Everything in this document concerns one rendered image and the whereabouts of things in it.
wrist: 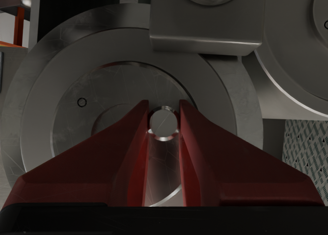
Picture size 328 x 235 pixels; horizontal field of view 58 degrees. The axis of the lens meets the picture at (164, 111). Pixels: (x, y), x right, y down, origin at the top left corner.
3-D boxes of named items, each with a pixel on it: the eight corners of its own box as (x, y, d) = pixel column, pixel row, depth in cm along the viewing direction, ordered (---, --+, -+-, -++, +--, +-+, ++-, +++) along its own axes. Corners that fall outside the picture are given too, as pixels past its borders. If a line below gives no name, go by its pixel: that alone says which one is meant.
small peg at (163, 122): (156, 98, 12) (188, 117, 12) (159, 102, 14) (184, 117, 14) (139, 129, 12) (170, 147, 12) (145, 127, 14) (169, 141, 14)
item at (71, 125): (26, 93, 15) (169, 38, 14) (44, 95, 17) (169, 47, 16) (79, 236, 14) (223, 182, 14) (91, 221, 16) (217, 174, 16)
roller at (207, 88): (247, 35, 15) (227, 257, 15) (199, 85, 41) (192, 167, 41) (29, 17, 16) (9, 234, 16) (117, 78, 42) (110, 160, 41)
